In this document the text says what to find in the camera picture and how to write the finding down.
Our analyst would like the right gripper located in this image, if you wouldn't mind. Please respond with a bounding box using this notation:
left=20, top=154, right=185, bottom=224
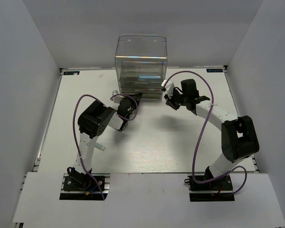
left=165, top=87, right=189, bottom=110

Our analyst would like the purple cable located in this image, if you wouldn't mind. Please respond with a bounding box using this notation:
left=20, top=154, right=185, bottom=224
left=72, top=94, right=140, bottom=200
left=165, top=70, right=247, bottom=195

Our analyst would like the right blue corner label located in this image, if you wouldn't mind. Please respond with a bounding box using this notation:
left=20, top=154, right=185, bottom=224
left=206, top=68, right=223, bottom=73

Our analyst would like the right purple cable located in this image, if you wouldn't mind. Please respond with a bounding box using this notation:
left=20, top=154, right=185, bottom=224
left=165, top=70, right=247, bottom=195

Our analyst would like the red gel pen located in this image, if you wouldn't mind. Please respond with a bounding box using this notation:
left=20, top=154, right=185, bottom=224
left=134, top=88, right=161, bottom=94

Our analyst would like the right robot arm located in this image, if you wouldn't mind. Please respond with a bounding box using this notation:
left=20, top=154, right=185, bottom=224
left=161, top=79, right=259, bottom=190

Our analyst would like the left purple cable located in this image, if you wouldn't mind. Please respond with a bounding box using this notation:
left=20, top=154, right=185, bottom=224
left=72, top=94, right=140, bottom=200

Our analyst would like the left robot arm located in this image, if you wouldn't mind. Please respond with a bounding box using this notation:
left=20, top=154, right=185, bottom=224
left=67, top=93, right=142, bottom=190

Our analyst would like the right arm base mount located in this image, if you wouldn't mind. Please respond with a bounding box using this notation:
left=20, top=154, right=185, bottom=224
left=184, top=176, right=235, bottom=202

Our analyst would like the clear acrylic drawer organizer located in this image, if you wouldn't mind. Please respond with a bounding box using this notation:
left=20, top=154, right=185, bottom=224
left=114, top=34, right=168, bottom=100

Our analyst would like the green capped highlighter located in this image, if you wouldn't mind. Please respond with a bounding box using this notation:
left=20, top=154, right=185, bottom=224
left=95, top=143, right=105, bottom=151

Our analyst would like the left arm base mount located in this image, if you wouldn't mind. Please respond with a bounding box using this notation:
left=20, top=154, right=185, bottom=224
left=59, top=173, right=110, bottom=201

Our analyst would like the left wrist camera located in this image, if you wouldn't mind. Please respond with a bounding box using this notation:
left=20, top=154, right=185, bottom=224
left=110, top=90, right=123, bottom=104

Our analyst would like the left blue corner label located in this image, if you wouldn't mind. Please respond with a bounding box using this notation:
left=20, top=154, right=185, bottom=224
left=63, top=71, right=80, bottom=76

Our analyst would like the blue corner label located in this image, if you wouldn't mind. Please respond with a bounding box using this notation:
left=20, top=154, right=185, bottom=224
left=63, top=71, right=80, bottom=76
left=206, top=68, right=223, bottom=73

